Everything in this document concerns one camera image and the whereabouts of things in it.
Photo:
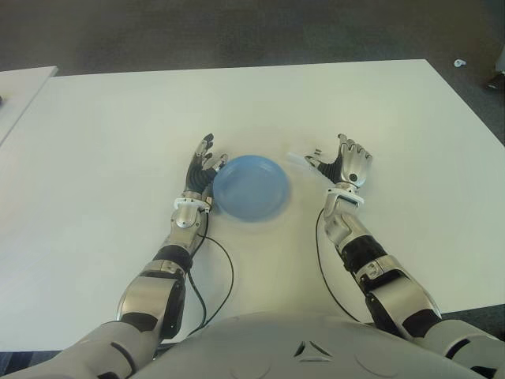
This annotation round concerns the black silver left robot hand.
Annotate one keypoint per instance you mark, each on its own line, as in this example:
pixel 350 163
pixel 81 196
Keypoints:
pixel 196 177

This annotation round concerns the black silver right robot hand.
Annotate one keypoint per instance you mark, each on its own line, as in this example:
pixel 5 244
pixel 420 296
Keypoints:
pixel 353 166

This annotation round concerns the white charger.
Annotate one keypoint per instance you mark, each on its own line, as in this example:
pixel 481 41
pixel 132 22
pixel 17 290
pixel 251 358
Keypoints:
pixel 298 159

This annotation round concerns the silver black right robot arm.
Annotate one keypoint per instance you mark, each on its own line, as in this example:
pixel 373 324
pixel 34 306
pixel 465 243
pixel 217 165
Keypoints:
pixel 394 284

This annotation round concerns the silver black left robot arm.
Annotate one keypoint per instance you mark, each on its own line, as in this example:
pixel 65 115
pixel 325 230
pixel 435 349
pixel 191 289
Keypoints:
pixel 152 292

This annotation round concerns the blue plastic plate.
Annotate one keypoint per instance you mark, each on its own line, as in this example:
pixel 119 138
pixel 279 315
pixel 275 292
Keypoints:
pixel 252 193

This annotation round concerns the small white scrap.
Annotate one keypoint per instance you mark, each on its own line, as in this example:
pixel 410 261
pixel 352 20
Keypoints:
pixel 458 63

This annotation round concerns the black shoe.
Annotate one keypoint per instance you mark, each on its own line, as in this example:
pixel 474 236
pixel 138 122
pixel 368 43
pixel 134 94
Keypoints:
pixel 496 83

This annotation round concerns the person's leg in jeans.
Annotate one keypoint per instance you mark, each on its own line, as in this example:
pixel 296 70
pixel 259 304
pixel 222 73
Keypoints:
pixel 501 63

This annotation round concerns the grey robot torso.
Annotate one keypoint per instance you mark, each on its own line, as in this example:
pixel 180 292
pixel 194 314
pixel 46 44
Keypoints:
pixel 276 343

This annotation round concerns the white side table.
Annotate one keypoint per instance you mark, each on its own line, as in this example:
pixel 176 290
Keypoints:
pixel 21 91

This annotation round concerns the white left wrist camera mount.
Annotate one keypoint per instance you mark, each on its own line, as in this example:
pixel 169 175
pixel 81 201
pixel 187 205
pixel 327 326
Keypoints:
pixel 191 202

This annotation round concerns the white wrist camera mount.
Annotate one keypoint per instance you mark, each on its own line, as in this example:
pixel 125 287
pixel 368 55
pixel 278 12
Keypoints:
pixel 345 193
pixel 191 202

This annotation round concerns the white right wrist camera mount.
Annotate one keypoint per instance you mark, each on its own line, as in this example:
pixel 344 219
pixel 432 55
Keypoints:
pixel 345 193

